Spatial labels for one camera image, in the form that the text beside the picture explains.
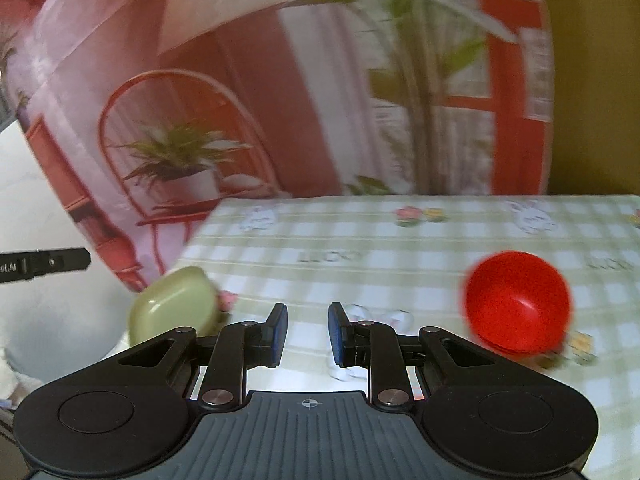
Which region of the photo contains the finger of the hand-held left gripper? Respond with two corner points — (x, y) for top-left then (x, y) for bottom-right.
(0, 247), (92, 285)

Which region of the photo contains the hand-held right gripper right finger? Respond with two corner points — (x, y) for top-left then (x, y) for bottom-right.
(328, 303), (507, 410)

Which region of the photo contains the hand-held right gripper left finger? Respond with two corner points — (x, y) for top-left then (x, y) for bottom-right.
(115, 303), (289, 410)

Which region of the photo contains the pale green bowl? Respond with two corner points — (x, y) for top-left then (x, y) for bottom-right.
(127, 266), (221, 349)

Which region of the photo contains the red plastic bowl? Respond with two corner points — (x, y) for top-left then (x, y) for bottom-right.
(463, 250), (573, 359)

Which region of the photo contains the checkered printed tablecloth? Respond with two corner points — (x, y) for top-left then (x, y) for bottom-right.
(114, 194), (640, 480)

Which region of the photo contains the printed room backdrop cloth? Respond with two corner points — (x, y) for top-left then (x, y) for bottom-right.
(0, 0), (557, 294)

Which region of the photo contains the yellow wooden panel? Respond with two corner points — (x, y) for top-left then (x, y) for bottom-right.
(534, 0), (640, 197)

